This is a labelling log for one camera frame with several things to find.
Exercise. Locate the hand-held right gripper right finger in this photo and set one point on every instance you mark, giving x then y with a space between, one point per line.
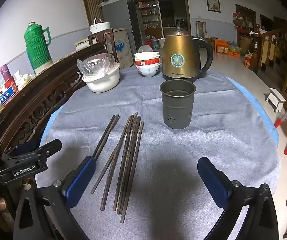
212 180

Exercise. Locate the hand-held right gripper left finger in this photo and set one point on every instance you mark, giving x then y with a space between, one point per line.
81 180

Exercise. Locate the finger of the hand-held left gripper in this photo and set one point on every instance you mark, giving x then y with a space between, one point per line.
49 148
28 146

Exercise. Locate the set of dark chopsticks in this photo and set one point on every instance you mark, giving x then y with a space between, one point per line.
126 160

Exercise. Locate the grey metal utensil holder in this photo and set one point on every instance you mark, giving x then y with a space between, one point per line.
178 110

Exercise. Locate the grey tablecloth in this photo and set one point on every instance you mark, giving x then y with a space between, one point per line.
208 135

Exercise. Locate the dark carved wooden sideboard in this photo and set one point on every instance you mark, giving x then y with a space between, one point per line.
46 97

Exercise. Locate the blue packet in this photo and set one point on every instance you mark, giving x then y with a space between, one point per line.
5 98

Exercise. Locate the red box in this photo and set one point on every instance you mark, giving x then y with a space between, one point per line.
10 84

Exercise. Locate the white enamel pot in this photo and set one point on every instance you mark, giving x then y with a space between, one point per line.
103 82

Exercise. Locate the blue table cover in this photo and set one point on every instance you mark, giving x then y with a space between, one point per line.
268 115

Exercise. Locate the green thermos flask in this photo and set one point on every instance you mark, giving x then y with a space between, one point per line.
37 47

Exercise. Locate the white step stool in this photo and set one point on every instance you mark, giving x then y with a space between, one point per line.
276 98

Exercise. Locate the white chest freezer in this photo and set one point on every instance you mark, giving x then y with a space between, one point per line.
123 50

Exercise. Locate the white bowl with small print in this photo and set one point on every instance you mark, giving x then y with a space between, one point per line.
148 71

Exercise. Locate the dark wooden chair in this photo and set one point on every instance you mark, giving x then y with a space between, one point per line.
108 36

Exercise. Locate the golden electric kettle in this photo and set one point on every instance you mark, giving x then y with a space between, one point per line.
178 55

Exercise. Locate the white bowl with red band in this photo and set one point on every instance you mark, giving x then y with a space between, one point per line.
147 62

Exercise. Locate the orange cardboard boxes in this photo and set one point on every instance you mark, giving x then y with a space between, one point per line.
221 45

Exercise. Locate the white round fan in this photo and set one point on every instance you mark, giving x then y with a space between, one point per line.
145 48

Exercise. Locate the wooden stair railing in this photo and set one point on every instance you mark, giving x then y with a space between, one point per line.
271 45

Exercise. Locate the blue water bottles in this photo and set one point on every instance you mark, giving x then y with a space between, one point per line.
154 43

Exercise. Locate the grey refrigerator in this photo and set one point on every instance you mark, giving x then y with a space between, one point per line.
118 15

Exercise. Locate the light wooden chair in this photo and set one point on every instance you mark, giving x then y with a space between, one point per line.
201 28

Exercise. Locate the brown wooden door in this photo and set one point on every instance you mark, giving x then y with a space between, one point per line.
91 2

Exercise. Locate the wooden shelf cabinet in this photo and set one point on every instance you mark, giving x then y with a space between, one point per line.
148 17

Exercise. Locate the framed wall picture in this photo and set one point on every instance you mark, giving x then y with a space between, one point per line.
213 5

